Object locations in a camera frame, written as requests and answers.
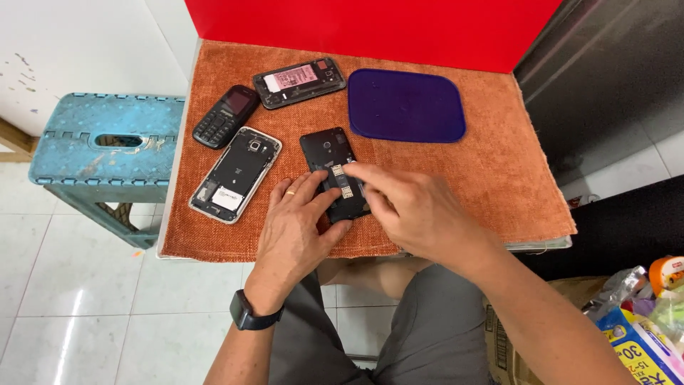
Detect black smartphone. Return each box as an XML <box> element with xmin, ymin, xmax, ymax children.
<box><xmin>299</xmin><ymin>127</ymin><xmax>373</xmax><ymax>224</ymax></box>

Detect dark blue plastic lid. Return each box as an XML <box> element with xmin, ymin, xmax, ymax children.
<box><xmin>347</xmin><ymin>68</ymin><xmax>467</xmax><ymax>143</ymax></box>

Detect black smartwatch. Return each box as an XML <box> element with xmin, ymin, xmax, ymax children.
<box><xmin>230</xmin><ymin>289</ymin><xmax>285</xmax><ymax>331</ymax></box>

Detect person's bare knee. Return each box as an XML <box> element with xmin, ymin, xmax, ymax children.
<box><xmin>318</xmin><ymin>257</ymin><xmax>435</xmax><ymax>300</ymax></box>

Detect black floor mat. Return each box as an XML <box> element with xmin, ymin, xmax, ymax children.
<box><xmin>515</xmin><ymin>174</ymin><xmax>684</xmax><ymax>282</ymax></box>

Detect black keypad phone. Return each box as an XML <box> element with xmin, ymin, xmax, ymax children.
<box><xmin>192</xmin><ymin>84</ymin><xmax>261</xmax><ymax>150</ymax></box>

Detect wooden furniture piece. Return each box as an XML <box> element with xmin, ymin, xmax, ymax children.
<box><xmin>0</xmin><ymin>117</ymin><xmax>39</xmax><ymax>163</ymax></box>

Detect person's left hand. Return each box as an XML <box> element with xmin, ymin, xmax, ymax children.
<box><xmin>245</xmin><ymin>171</ymin><xmax>354</xmax><ymax>317</ymax></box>

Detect silver-framed opened smartphone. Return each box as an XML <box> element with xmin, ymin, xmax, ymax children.
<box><xmin>188</xmin><ymin>126</ymin><xmax>283</xmax><ymax>224</ymax></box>

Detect grey metal cabinet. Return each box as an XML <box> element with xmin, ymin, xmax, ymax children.
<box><xmin>513</xmin><ymin>0</ymin><xmax>684</xmax><ymax>188</ymax></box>

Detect blue plastic stool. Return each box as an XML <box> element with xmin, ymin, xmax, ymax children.
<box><xmin>28</xmin><ymin>92</ymin><xmax>186</xmax><ymax>250</ymax></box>

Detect white small table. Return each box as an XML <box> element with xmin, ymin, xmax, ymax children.
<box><xmin>156</xmin><ymin>40</ymin><xmax>574</xmax><ymax>261</ymax></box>

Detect grey shorts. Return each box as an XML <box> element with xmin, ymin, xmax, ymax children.
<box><xmin>267</xmin><ymin>265</ymin><xmax>495</xmax><ymax>385</ymax></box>

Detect opened smartphone with pink battery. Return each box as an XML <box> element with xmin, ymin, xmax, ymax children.
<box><xmin>252</xmin><ymin>57</ymin><xmax>347</xmax><ymax>110</ymax></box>

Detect red board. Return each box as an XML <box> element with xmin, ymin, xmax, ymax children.
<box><xmin>184</xmin><ymin>0</ymin><xmax>564</xmax><ymax>75</ymax></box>

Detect cardboard box of packets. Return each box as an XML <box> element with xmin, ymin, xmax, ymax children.
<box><xmin>483</xmin><ymin>256</ymin><xmax>684</xmax><ymax>385</ymax></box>

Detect orange woven cloth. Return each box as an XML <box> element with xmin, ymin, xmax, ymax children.
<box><xmin>160</xmin><ymin>39</ymin><xmax>578</xmax><ymax>264</ymax></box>

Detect person's right hand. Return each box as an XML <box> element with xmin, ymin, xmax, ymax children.
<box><xmin>342</xmin><ymin>162</ymin><xmax>504</xmax><ymax>279</ymax></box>

